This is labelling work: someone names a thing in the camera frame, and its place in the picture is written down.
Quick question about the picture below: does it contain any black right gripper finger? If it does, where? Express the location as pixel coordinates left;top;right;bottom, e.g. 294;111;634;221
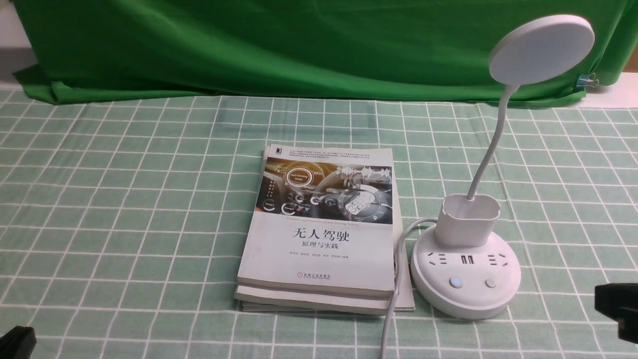
594;283;638;345

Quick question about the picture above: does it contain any white power cable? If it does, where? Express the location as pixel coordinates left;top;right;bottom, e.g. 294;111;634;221
380;217;438;359

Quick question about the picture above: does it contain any blue binder clip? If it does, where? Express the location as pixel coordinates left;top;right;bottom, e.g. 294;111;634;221
574;73;600;92

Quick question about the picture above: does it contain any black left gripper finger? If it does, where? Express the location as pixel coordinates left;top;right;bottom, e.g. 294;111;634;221
0;326;37;359

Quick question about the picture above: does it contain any green backdrop cloth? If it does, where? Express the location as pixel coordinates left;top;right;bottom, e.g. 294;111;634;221
14;0;637;106

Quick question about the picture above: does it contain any white desk lamp with socket base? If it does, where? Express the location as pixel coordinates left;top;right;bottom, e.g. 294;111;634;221
410;14;595;320

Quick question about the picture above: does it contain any top self-driving textbook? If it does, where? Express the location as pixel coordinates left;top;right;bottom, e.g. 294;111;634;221
237;145;396;298

